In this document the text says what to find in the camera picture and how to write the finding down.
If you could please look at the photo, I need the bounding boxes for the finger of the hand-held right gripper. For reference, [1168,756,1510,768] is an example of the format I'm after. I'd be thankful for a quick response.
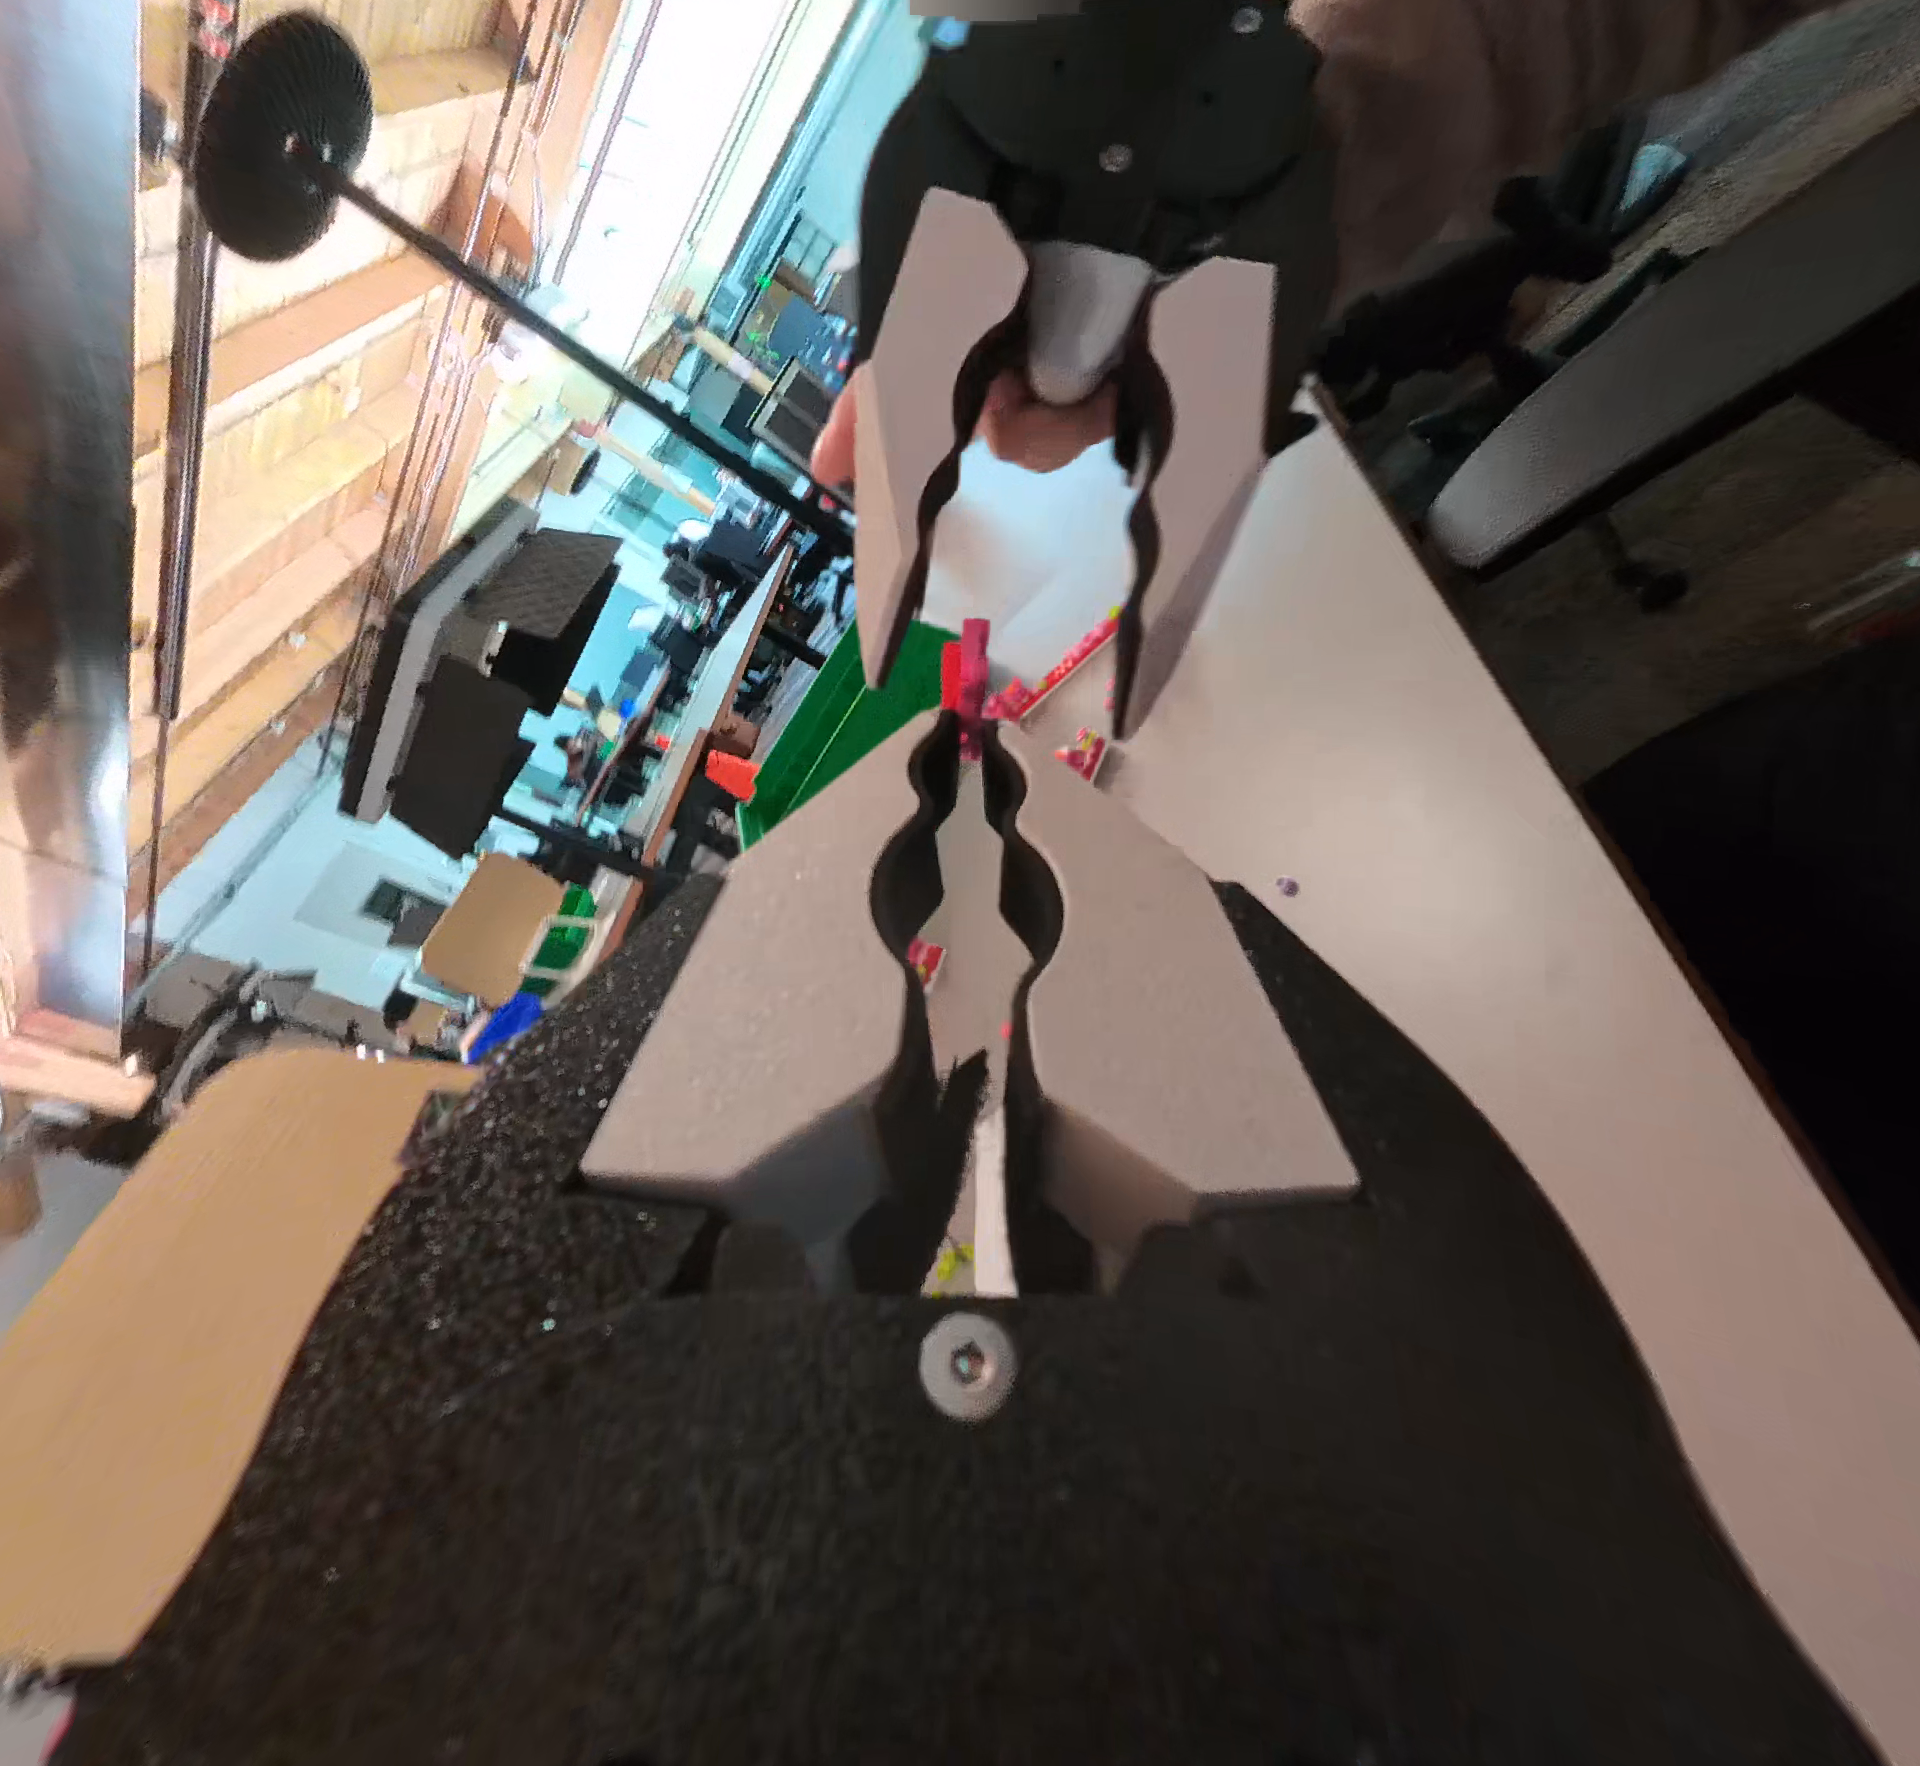
[853,185,1034,692]
[1106,254,1280,742]

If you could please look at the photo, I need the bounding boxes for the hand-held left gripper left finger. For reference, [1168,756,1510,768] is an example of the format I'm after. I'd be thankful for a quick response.
[579,713,964,1257]

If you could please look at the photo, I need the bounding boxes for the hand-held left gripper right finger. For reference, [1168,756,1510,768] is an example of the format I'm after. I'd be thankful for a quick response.
[975,716,1362,1287]

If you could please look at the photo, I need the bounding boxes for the pink lego piece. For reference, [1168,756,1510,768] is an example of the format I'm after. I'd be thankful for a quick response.
[940,617,1000,765]

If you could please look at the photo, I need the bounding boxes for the person's right forearm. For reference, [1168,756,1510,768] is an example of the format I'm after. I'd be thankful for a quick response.
[1287,0,1920,328]

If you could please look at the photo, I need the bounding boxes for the person's right hand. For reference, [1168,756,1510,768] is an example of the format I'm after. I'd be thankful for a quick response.
[975,378,1126,479]

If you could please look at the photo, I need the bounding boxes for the small wooden board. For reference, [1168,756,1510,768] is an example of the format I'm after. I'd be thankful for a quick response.
[417,853,570,1007]

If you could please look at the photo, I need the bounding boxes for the green plastic bin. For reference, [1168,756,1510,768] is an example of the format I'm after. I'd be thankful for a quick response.
[732,659,964,851]

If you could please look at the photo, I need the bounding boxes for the office chair with grey armrest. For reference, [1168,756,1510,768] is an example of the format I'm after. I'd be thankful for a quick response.
[1320,115,1920,617]

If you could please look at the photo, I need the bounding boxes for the black and white hanging device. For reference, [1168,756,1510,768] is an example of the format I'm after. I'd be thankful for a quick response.
[339,500,625,857]

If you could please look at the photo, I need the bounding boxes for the large wooden board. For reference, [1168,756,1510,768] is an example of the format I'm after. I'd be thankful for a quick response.
[0,1044,488,1673]

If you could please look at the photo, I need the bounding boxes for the grey steel beam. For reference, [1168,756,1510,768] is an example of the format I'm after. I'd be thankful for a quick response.
[0,0,147,1025]

